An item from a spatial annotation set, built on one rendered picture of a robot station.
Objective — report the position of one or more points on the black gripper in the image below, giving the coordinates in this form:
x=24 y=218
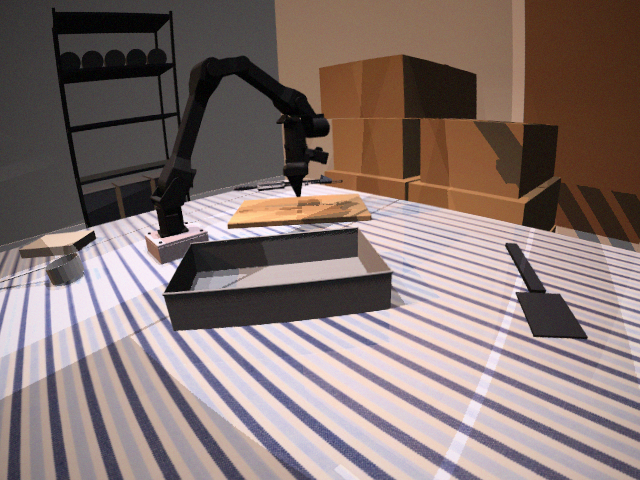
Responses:
x=295 y=168

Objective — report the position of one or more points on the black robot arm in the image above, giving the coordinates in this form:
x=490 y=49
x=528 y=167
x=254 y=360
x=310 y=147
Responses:
x=177 y=176

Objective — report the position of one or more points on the dark grey saucepan with long handle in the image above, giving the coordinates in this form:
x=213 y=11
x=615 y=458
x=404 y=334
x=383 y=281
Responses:
x=61 y=270

